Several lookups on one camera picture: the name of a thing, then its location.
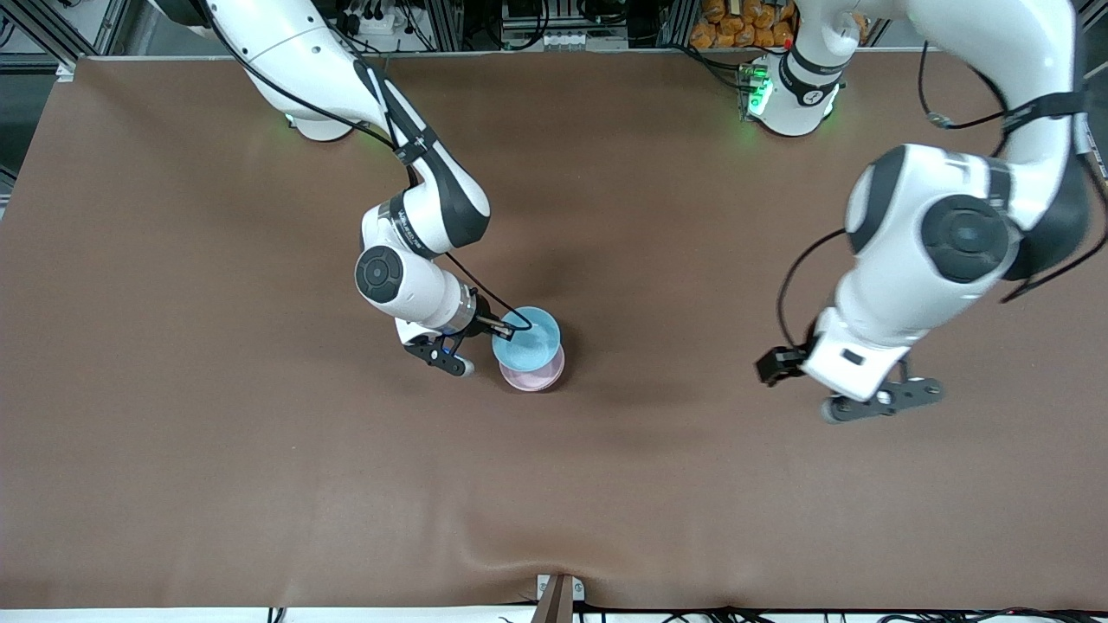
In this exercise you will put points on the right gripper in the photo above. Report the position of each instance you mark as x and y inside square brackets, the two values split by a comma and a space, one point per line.
[486, 325]

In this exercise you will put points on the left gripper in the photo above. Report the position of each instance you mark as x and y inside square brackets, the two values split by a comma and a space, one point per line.
[782, 362]

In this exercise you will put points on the blue bowl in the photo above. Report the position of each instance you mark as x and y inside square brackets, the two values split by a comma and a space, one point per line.
[530, 346]

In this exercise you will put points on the pink bowl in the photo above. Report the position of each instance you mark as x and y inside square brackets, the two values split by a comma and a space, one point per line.
[532, 381]

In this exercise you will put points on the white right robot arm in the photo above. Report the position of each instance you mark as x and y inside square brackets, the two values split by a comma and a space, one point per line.
[286, 43]

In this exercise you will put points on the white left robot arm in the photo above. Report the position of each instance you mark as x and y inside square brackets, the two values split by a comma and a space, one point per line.
[969, 234]

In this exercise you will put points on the brown table mat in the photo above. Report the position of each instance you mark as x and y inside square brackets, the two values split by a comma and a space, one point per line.
[554, 484]

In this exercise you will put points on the grey electronics rack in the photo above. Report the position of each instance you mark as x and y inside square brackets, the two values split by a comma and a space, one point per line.
[563, 39]

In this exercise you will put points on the white power strip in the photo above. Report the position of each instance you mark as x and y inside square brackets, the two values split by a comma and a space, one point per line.
[372, 23]

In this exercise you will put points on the orange snack bags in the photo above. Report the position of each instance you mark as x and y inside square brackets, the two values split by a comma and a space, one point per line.
[736, 30]

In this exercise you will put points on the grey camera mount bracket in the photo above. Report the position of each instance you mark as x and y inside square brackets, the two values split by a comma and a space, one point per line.
[558, 597]

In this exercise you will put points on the aluminium frame post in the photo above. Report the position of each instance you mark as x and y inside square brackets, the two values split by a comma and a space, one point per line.
[443, 26]
[675, 22]

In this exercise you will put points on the aluminium corner frame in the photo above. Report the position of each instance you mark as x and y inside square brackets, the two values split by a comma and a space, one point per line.
[39, 28]

